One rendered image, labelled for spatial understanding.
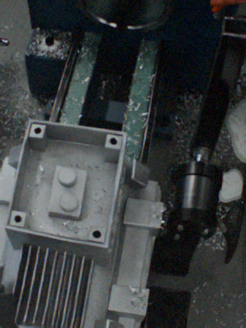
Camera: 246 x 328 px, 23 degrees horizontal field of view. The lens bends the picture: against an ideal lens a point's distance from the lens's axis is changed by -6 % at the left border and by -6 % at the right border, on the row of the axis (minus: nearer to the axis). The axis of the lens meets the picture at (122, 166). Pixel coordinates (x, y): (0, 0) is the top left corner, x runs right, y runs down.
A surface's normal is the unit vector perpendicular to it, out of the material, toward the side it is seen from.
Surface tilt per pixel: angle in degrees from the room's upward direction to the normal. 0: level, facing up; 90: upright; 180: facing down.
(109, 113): 0
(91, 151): 0
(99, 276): 32
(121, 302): 0
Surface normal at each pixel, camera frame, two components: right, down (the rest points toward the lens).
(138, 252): 0.04, -0.44
